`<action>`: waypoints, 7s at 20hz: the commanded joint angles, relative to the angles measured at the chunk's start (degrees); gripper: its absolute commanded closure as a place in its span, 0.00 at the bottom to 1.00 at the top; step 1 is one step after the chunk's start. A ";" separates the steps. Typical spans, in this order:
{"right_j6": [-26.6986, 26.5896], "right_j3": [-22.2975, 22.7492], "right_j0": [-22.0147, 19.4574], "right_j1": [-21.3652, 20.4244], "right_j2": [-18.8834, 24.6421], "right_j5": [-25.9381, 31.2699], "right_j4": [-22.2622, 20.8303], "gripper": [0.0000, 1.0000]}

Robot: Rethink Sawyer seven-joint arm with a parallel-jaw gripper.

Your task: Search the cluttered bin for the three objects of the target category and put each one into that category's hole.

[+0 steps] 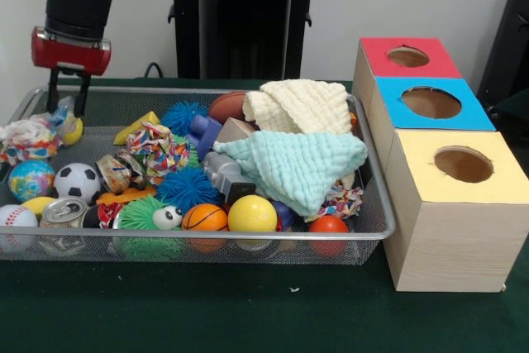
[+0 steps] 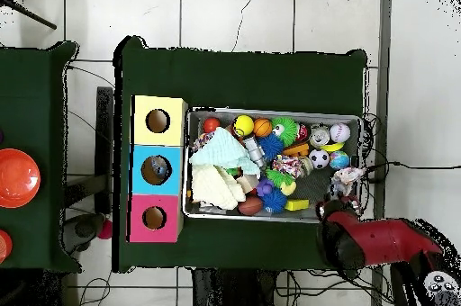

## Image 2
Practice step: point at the mint green waffle cloth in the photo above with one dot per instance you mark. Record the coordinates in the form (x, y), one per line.
(223, 151)

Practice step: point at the cream waffle cloth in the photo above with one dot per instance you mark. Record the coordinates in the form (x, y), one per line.
(212, 187)

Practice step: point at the crushed clear plastic bottle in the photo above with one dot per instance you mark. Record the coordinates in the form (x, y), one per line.
(157, 166)

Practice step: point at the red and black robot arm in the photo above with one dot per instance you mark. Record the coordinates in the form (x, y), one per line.
(378, 241)

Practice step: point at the wooden box with three holes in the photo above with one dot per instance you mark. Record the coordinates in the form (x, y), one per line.
(169, 133)

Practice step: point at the globe print ball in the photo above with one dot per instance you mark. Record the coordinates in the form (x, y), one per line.
(339, 160)

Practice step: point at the black and white soccer ball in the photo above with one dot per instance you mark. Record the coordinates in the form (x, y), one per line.
(318, 158)

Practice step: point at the white baseball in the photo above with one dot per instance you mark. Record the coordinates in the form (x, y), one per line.
(340, 132)

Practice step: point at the silver drink can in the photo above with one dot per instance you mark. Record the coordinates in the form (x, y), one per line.
(319, 136)

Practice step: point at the green spiky toy with eyes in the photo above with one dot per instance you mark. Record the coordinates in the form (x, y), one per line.
(285, 130)

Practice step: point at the small orange basketball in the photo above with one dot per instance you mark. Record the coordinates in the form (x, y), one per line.
(263, 127)

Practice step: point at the smooth yellow ball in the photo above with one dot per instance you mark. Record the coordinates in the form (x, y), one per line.
(244, 125)

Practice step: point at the red-orange ball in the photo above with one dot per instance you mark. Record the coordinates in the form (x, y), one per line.
(211, 125)

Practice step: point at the grey device with red knob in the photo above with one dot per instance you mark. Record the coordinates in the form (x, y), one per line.
(83, 228)

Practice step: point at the orange plastic bowl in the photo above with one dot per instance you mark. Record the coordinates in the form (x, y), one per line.
(18, 178)

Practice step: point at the orange plastic cup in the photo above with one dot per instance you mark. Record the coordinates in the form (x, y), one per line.
(4, 246)

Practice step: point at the black rod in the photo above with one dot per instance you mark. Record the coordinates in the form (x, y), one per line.
(32, 15)

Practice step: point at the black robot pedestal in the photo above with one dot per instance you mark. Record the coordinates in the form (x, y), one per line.
(223, 291)

